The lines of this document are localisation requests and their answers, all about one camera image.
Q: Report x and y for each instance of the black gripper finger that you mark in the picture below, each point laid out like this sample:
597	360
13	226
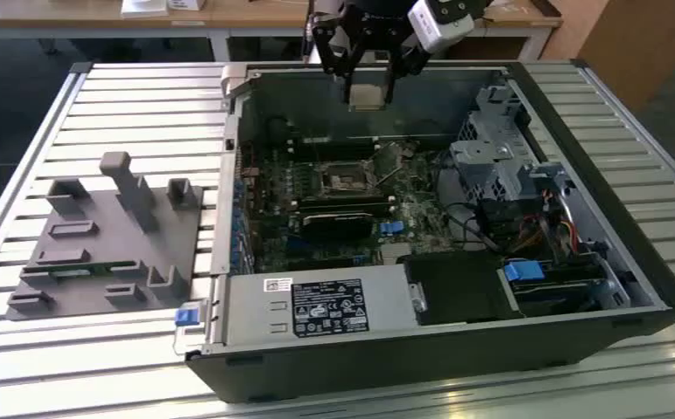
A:
323	52
410	61

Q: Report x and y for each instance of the silver CPU plate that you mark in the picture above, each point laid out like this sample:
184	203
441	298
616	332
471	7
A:
369	96

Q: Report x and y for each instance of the black RAM slot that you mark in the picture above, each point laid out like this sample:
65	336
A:
343	207
343	199
343	203

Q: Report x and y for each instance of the black plastic bay cover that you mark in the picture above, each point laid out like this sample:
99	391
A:
459	288

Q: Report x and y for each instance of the white box with label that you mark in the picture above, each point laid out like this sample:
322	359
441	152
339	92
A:
190	4

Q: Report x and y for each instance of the grey metal drive cage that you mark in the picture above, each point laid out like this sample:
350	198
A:
483	166

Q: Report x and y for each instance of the plain white box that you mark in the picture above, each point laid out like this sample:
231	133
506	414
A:
145	11

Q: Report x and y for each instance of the green motherboard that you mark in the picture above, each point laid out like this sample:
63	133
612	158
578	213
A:
425	209

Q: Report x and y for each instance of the blue board connector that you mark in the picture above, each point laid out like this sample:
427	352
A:
391	228

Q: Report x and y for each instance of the wooden cabinet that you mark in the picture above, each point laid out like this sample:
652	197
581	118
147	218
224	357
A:
634	43

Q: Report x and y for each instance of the black graphics card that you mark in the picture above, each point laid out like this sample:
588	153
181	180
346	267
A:
338	227

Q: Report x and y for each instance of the silver chipset heatsink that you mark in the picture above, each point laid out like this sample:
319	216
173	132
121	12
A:
399	253

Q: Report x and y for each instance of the hard disk in blue carrier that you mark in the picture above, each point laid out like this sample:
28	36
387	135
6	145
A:
524	270

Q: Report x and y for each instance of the grey parts rack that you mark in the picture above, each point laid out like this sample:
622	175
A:
111	244

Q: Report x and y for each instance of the silver power supply unit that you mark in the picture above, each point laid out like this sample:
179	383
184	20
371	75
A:
250	314

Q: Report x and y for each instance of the green RAM stick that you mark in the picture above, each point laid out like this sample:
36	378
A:
101	267

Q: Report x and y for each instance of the blue plastic case latch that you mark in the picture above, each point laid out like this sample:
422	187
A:
187	318

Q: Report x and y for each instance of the black PC case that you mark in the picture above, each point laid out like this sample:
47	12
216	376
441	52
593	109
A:
373	371

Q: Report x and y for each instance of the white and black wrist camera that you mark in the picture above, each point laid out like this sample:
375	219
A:
439	24

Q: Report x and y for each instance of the wooden desk with white frame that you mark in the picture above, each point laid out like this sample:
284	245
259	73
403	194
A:
52	19

